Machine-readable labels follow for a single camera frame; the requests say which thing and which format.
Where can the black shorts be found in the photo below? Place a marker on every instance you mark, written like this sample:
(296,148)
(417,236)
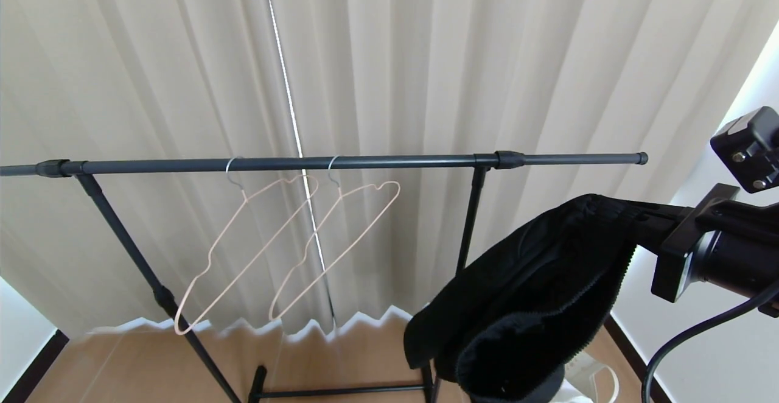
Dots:
(517,305)

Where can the white laundry basket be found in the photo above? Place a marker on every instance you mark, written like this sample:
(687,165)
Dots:
(578,366)

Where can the black clothes rack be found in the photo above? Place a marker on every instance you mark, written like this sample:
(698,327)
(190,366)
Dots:
(395,162)

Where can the beige curtain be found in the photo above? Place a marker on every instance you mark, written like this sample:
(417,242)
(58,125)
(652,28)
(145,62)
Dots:
(487,56)

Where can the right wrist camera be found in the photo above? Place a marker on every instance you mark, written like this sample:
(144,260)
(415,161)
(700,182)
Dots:
(751,147)

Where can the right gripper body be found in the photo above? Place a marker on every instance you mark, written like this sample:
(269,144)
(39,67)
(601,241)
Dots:
(730,257)

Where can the pink clothes hanger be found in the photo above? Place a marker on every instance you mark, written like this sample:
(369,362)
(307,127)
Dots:
(339,191)
(244,195)

